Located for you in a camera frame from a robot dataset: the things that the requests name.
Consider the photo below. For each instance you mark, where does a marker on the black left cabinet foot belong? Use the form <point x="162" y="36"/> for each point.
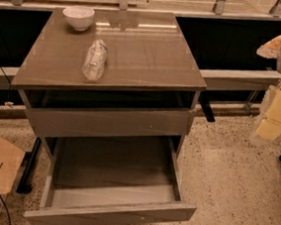
<point x="24" y="185"/>

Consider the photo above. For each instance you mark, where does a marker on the white ceramic bowl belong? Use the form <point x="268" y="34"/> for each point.
<point x="79" y="17"/>

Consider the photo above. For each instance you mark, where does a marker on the grey drawer cabinet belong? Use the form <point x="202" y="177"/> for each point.
<point x="148" y="66"/>

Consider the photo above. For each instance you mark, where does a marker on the clear plastic water bottle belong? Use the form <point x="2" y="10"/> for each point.
<point x="95" y="61"/>

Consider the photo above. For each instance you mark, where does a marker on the black right cabinet foot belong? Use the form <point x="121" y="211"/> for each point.
<point x="206" y="108"/>

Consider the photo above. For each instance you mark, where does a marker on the closed grey middle drawer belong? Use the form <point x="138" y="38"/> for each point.
<point x="115" y="122"/>

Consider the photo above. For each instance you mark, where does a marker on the open grey bottom drawer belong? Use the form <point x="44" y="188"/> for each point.
<point x="105" y="181"/>

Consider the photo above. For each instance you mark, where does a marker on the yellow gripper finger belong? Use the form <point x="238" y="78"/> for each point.
<point x="268" y="124"/>
<point x="270" y="49"/>

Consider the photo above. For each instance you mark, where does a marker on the black cabinet foot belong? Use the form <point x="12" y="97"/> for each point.
<point x="206" y="108"/>
<point x="24" y="185"/>

